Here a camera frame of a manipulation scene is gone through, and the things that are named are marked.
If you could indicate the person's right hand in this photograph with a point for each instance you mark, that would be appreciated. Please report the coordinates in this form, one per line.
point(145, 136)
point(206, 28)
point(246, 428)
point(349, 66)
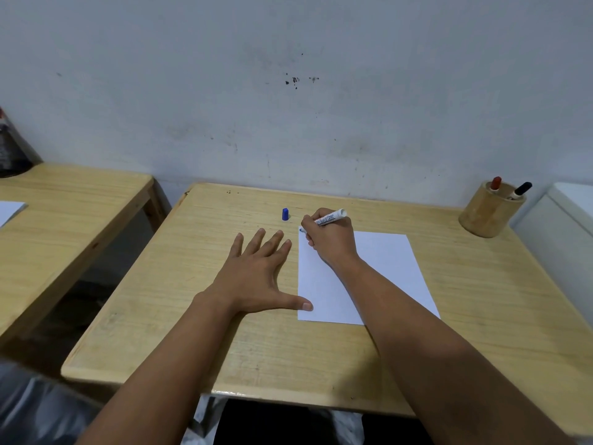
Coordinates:
point(333, 240)

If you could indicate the person's left hand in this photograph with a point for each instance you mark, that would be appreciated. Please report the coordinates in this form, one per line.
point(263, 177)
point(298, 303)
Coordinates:
point(250, 280)

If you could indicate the person's left thumb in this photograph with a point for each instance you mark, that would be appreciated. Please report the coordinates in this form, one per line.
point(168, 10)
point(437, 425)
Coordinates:
point(296, 302)

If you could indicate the person's left little finger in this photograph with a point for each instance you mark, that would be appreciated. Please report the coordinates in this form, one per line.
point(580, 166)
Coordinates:
point(236, 246)

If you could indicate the person's left middle finger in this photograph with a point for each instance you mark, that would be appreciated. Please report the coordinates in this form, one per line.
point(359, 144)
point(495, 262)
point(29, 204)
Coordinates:
point(273, 243)

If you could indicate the person's right fingers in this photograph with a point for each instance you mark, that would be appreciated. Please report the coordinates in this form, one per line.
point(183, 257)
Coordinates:
point(312, 232)

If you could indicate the white marker pen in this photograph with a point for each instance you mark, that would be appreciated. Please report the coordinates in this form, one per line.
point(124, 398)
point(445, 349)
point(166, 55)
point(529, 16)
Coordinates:
point(336, 216)

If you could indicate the white paper sheet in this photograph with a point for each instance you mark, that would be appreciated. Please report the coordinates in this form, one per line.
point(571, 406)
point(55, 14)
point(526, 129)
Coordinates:
point(8, 211)
point(394, 268)

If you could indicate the person's left forearm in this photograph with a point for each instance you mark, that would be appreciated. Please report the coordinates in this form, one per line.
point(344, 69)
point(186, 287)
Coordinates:
point(171, 366)

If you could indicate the person's right forearm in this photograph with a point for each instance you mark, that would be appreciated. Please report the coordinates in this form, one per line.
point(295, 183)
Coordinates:
point(426, 352)

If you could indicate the round wooden pen holder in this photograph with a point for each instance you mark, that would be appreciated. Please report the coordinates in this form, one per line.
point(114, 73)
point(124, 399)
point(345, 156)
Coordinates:
point(489, 213)

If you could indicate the light wooden desk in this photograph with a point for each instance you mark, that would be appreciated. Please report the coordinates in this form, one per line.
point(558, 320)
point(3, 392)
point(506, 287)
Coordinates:
point(60, 222)
point(486, 291)

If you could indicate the red capped marker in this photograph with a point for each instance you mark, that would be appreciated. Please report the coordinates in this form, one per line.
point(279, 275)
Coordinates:
point(495, 183)

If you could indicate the black capped marker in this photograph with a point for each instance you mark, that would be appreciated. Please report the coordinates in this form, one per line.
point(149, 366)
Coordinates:
point(521, 189)

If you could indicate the dark bag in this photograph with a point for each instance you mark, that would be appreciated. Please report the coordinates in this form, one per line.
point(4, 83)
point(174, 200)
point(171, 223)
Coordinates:
point(10, 152)

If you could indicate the white plastic box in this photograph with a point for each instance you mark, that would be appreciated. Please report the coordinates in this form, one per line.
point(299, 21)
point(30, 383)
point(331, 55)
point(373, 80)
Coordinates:
point(560, 236)

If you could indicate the person's grey clothing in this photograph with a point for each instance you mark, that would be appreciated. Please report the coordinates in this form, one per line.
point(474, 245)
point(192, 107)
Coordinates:
point(37, 407)

